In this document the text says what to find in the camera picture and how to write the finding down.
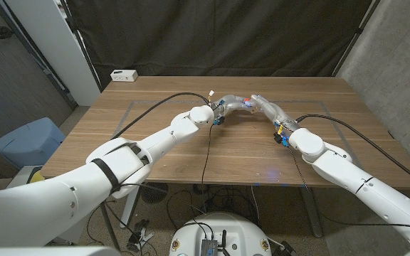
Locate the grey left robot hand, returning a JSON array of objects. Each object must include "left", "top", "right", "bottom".
[{"left": 211, "top": 94, "right": 256, "bottom": 124}]

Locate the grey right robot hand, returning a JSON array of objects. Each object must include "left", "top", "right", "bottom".
[{"left": 250, "top": 94, "right": 300, "bottom": 134}]

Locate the grey table leg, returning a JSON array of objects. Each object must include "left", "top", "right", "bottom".
[{"left": 299, "top": 186, "right": 323, "bottom": 238}]

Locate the white power strip box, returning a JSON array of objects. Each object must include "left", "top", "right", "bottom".
[{"left": 110, "top": 69, "right": 139, "bottom": 82}]

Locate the black backdrop stand pole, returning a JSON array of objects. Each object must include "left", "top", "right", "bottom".
[
  {"left": 332, "top": 0, "right": 382, "bottom": 77},
  {"left": 59, "top": 0, "right": 103, "bottom": 92}
]

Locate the round black floor fan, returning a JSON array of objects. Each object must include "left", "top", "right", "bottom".
[{"left": 140, "top": 182, "right": 169, "bottom": 205}]

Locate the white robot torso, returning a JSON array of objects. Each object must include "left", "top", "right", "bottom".
[{"left": 169, "top": 212, "right": 273, "bottom": 256}]

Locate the small black device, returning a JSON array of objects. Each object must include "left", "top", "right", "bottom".
[{"left": 279, "top": 240, "right": 298, "bottom": 256}]

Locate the grey electronics box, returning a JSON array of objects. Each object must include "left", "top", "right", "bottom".
[{"left": 200, "top": 238, "right": 219, "bottom": 256}]

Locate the white table leg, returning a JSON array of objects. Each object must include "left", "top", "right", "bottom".
[{"left": 119, "top": 190, "right": 140, "bottom": 229}]

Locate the black white floor gadget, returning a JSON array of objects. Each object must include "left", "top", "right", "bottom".
[{"left": 126, "top": 219, "right": 155, "bottom": 252}]

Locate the white pillar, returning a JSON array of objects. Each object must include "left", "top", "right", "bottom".
[{"left": 4, "top": 0, "right": 101, "bottom": 107}]

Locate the yellow black object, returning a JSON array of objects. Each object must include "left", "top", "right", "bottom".
[{"left": 28, "top": 167, "right": 46, "bottom": 184}]

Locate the blue plastic bin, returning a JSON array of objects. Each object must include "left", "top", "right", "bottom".
[{"left": 0, "top": 117, "right": 66, "bottom": 170}]

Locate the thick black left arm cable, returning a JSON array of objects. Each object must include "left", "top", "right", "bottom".
[{"left": 100, "top": 92, "right": 211, "bottom": 252}]

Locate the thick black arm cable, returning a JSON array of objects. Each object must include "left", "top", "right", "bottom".
[
  {"left": 100, "top": 92, "right": 211, "bottom": 252},
  {"left": 295, "top": 114, "right": 410, "bottom": 193}
]

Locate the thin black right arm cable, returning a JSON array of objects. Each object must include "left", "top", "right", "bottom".
[{"left": 287, "top": 145, "right": 410, "bottom": 232}]

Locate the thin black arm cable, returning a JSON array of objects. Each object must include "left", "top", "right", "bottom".
[
  {"left": 287, "top": 145, "right": 410, "bottom": 232},
  {"left": 119, "top": 123, "right": 216, "bottom": 195}
]

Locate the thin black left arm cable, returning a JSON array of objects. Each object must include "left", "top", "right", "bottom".
[{"left": 119, "top": 123, "right": 216, "bottom": 195}]

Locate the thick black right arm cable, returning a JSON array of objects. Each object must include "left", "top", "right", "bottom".
[{"left": 295, "top": 114, "right": 410, "bottom": 193}]

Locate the tangle of black floor cables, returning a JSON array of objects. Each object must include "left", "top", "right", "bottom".
[{"left": 165, "top": 183, "right": 259, "bottom": 228}]

